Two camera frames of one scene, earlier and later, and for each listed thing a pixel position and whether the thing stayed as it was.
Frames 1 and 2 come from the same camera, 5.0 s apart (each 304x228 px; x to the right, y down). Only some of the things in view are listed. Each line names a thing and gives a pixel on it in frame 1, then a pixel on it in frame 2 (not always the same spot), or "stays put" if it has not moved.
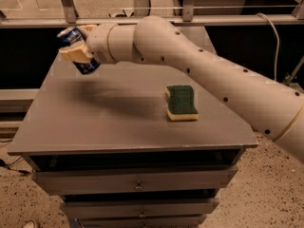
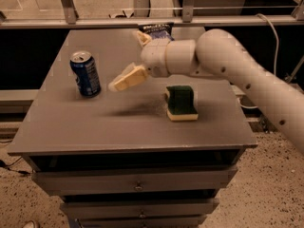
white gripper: x=98 y=44 to x=154 y=57
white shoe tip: x=30 y=223 stays put
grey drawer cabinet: x=132 y=144 stays put
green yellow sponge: x=180 y=103 stays put
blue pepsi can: x=73 y=36 to x=86 y=74
